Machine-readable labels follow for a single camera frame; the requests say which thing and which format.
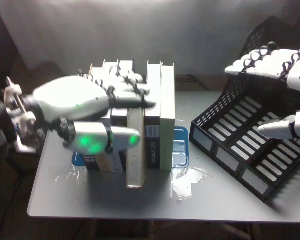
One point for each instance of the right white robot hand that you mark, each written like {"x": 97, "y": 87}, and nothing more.
{"x": 272, "y": 62}

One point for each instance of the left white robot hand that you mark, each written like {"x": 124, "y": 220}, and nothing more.
{"x": 70, "y": 100}

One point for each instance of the plain beige book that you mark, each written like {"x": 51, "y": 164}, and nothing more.
{"x": 135, "y": 162}

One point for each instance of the black three-slot file rack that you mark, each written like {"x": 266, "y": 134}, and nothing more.
{"x": 240, "y": 82}

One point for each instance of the blue metal bookend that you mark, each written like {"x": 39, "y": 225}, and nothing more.
{"x": 182, "y": 131}
{"x": 77, "y": 160}

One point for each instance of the black Century book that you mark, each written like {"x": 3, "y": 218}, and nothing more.
{"x": 90, "y": 161}

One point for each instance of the black Let It Be book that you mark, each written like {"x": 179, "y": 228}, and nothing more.
{"x": 126, "y": 66}

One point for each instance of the cream spine book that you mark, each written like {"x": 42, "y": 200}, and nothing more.
{"x": 103, "y": 162}

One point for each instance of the white Fashionindia book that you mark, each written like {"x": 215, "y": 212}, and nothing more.
{"x": 116, "y": 162}

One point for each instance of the black book with white label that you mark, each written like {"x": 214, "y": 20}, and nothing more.
{"x": 153, "y": 75}

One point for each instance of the black backdrop cloth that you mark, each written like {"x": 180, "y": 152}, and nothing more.
{"x": 0, "y": 30}

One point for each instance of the pale green book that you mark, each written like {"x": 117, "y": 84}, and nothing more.
{"x": 167, "y": 145}

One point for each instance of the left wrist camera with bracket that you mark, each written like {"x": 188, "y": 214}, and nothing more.
{"x": 25, "y": 147}

